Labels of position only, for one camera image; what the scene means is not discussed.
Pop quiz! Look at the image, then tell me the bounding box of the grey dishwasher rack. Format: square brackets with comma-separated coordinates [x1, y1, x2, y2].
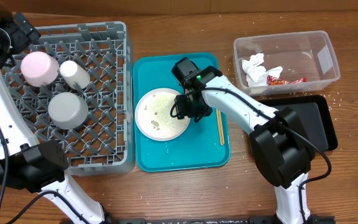
[0, 22, 135, 176]

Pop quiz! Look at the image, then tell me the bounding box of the large white plate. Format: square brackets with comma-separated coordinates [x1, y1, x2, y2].
[135, 88, 190, 141]

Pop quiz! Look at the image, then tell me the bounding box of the white cup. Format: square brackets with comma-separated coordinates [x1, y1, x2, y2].
[60, 60, 90, 89]

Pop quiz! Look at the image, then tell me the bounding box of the small pink bowl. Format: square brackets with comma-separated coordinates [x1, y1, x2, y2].
[21, 52, 59, 87]

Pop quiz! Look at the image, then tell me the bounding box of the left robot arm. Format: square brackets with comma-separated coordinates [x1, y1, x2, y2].
[0, 31, 114, 223]

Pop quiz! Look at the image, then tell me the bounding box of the clear plastic bin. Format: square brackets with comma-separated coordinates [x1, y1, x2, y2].
[233, 30, 341, 96]

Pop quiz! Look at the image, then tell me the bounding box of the grey bowl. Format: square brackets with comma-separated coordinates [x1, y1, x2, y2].
[48, 92, 88, 129]

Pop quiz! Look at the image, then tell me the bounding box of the red snack wrapper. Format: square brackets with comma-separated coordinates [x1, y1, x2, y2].
[267, 75, 307, 85]

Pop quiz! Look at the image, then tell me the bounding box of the white napkin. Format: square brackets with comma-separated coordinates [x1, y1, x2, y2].
[241, 53, 283, 87]

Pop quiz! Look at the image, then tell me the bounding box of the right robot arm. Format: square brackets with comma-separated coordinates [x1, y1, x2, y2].
[170, 57, 335, 224]

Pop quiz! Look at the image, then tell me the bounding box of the black tray bin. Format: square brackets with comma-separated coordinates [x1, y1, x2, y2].
[249, 95, 338, 161]

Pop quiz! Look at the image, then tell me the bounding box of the teal plastic tray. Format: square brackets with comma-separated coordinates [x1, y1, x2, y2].
[133, 53, 231, 172]

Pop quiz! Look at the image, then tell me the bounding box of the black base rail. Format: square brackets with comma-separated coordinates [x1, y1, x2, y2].
[107, 215, 336, 224]

